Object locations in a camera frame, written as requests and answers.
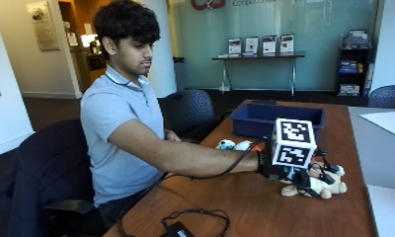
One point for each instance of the tan plush dog toy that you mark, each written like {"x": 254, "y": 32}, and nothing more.
{"x": 324, "y": 186}

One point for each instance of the white marker cube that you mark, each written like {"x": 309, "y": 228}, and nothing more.
{"x": 292, "y": 142}

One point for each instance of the grey side table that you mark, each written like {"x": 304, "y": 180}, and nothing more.
{"x": 379, "y": 148}

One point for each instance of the blue plastic bin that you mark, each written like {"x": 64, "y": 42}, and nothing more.
{"x": 272, "y": 120}

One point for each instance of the white paper sheet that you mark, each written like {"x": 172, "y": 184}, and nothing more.
{"x": 388, "y": 122}

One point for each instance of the white and teal plush toy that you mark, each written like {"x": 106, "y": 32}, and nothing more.
{"x": 232, "y": 144}

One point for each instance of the black phone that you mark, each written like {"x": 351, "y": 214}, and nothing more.
{"x": 264, "y": 102}

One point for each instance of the dark mesh chair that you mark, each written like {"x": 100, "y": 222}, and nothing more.
{"x": 388, "y": 96}
{"x": 188, "y": 110}

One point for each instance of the black shelf unit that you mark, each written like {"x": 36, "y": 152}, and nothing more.
{"x": 352, "y": 65}

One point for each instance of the narrow display table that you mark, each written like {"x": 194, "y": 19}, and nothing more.
{"x": 259, "y": 65}

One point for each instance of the black power adapter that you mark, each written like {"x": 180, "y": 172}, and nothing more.
{"x": 178, "y": 229}

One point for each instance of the framed brochure stand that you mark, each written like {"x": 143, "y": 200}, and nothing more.
{"x": 270, "y": 44}
{"x": 251, "y": 45}
{"x": 287, "y": 43}
{"x": 235, "y": 46}

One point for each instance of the the person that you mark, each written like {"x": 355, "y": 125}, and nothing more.
{"x": 118, "y": 108}

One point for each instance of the black office chair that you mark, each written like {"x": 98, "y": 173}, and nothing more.
{"x": 44, "y": 177}

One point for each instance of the wall plaque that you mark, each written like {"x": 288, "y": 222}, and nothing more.
{"x": 43, "y": 26}

